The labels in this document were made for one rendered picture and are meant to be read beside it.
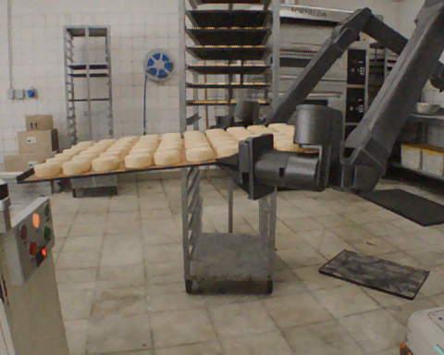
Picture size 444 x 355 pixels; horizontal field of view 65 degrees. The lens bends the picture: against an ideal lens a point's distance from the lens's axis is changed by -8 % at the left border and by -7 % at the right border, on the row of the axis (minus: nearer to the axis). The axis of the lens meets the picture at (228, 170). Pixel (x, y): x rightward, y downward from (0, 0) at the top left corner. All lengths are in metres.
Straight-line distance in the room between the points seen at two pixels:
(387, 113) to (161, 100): 4.34
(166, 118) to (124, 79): 0.72
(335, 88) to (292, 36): 0.76
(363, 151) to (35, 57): 4.64
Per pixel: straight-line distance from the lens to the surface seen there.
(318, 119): 0.56
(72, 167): 0.70
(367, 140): 0.59
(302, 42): 4.27
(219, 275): 2.07
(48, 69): 4.95
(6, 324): 0.93
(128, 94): 4.84
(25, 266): 0.92
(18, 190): 1.12
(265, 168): 0.58
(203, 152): 0.68
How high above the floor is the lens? 1.10
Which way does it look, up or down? 12 degrees down
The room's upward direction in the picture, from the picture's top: straight up
